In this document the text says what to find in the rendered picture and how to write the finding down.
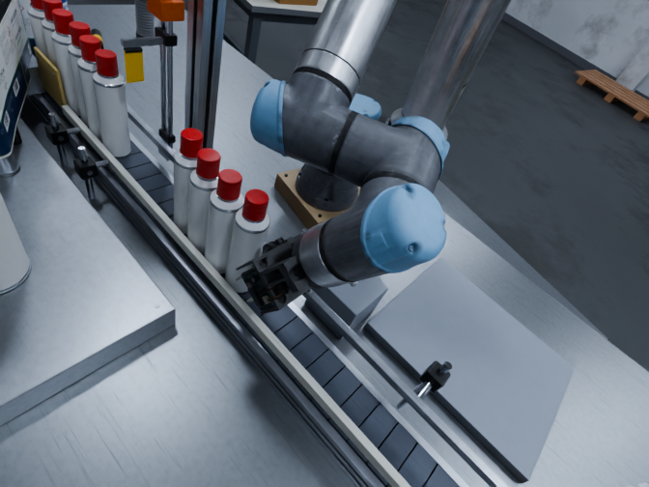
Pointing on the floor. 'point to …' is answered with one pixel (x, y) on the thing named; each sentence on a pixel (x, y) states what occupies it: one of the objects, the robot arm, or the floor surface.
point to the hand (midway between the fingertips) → (259, 278)
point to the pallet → (615, 92)
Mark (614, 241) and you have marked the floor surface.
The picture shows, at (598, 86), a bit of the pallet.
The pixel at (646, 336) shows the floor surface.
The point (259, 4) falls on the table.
